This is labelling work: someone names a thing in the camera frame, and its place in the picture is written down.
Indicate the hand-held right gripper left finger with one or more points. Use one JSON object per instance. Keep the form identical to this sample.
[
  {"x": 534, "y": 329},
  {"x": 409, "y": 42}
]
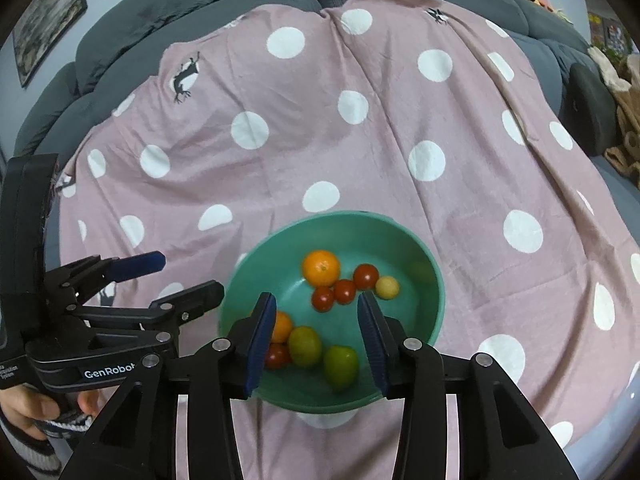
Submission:
[{"x": 260, "y": 332}]

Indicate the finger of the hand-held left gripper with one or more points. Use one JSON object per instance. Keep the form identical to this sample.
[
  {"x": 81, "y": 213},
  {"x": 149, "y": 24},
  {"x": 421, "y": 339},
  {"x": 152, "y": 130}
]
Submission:
[
  {"x": 140, "y": 262},
  {"x": 195, "y": 297}
]

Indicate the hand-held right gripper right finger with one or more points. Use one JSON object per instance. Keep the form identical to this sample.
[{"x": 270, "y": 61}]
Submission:
[{"x": 372, "y": 335}]

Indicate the red cherry tomato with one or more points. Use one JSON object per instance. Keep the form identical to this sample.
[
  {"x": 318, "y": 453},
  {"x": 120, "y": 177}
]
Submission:
[
  {"x": 323, "y": 299},
  {"x": 277, "y": 356},
  {"x": 345, "y": 291},
  {"x": 366, "y": 276}
]

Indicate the green plastic bowl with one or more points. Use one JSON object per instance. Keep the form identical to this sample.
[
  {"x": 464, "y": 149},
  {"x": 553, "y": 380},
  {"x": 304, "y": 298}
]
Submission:
[{"x": 405, "y": 260}]

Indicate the person's left forearm striped sleeve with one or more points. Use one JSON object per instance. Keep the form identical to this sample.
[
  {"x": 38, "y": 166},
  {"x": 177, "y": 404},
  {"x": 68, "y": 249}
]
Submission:
[{"x": 25, "y": 457}]

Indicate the person's left hand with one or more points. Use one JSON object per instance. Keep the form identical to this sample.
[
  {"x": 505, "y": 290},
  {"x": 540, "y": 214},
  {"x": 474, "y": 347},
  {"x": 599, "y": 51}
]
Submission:
[{"x": 22, "y": 410}]

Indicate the small orange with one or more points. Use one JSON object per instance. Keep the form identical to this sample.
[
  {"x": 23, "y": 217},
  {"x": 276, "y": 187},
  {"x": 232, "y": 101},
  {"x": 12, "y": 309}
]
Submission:
[{"x": 282, "y": 326}]

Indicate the green lime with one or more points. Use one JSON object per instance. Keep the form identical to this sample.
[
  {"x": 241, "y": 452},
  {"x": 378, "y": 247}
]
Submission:
[
  {"x": 304, "y": 346},
  {"x": 341, "y": 366}
]

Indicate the large orange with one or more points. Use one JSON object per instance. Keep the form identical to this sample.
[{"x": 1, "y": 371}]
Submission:
[{"x": 321, "y": 267}]

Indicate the pink polka-dot blanket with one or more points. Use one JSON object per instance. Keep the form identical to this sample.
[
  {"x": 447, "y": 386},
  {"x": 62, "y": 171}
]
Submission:
[{"x": 350, "y": 150}]

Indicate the grey sofa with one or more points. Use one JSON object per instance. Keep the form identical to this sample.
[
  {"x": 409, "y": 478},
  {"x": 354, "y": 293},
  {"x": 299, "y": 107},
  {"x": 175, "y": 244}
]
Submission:
[{"x": 150, "y": 10}]

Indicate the dark grey cushion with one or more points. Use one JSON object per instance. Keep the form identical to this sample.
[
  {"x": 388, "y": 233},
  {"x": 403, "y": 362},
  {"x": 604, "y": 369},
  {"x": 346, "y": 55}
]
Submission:
[{"x": 592, "y": 107}]

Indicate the brown plush toy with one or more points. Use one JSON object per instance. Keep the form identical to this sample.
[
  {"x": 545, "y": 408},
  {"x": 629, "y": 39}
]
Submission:
[{"x": 625, "y": 125}]

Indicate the cluttered shelf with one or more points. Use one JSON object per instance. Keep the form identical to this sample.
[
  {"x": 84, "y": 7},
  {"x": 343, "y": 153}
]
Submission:
[{"x": 612, "y": 32}]

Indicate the large framed wall picture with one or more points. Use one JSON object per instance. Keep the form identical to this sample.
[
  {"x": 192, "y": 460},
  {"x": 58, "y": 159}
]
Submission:
[{"x": 47, "y": 15}]

